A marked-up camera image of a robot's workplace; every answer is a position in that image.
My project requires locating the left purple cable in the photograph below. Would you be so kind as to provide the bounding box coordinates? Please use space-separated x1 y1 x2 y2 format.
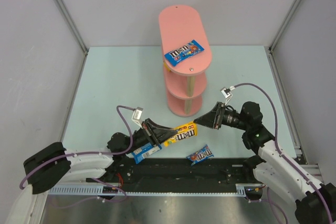
19 105 137 204

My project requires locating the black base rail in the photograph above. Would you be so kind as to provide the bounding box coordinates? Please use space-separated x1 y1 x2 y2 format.
99 156 260 189

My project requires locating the blue white candy bar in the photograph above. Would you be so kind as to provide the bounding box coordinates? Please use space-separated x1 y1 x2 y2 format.
131 143 162 164

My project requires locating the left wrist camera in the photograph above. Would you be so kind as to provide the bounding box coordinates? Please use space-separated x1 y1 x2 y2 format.
132 107 143 127

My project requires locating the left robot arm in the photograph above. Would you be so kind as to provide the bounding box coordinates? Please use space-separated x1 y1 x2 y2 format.
20 119 177 195

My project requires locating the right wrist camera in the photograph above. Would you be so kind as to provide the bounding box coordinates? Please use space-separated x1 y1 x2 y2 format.
220 86 235 105

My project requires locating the purple cable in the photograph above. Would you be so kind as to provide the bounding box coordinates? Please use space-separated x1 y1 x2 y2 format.
230 82 333 223
19 105 137 204

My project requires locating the pink tiered shelf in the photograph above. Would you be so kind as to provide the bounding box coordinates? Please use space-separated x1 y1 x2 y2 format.
159 5 212 117

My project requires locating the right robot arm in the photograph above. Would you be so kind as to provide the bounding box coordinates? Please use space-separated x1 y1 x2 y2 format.
194 101 335 223

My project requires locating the blue M&M bag on shelf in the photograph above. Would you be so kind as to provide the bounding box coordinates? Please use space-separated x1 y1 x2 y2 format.
164 40 204 67

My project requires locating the yellow candy bag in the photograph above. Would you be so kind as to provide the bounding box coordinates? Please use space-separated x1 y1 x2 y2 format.
163 121 197 147

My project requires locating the blue M&M bag on table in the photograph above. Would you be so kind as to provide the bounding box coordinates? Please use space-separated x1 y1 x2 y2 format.
186 144 214 166

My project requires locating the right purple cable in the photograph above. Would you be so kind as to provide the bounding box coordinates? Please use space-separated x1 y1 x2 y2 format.
230 82 333 223

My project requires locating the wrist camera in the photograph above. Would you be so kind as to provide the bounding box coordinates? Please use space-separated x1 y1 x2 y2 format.
220 86 235 105
132 107 143 127

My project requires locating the yellow M&M bag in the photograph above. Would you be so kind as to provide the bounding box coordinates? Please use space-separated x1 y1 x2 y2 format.
163 62 171 72

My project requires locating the slotted cable duct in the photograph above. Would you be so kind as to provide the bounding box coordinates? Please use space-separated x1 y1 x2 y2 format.
48 184 263 197

